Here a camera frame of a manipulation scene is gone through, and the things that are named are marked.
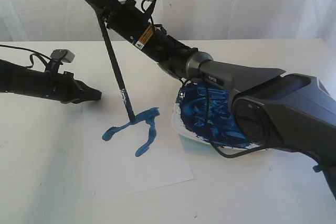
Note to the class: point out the white plate with blue paint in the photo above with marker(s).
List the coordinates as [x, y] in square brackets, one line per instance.
[201, 114]

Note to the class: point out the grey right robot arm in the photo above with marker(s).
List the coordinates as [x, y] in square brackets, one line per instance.
[288, 112]

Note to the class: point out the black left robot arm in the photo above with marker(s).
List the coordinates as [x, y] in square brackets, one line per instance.
[8, 77]

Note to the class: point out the white backdrop curtain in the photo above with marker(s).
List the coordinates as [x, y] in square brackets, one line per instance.
[55, 20]

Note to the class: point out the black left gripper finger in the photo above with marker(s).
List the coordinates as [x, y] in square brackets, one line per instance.
[83, 97]
[82, 87]

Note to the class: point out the black paintbrush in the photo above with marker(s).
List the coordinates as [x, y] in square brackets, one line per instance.
[115, 67]

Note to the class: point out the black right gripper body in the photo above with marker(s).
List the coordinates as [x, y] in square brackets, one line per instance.
[130, 23]

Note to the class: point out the white paper sheet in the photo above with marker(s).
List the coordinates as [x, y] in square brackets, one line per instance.
[121, 158]

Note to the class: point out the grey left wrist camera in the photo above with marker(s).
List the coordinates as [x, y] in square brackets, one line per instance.
[63, 55]

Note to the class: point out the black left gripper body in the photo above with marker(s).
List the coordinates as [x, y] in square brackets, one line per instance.
[57, 87]

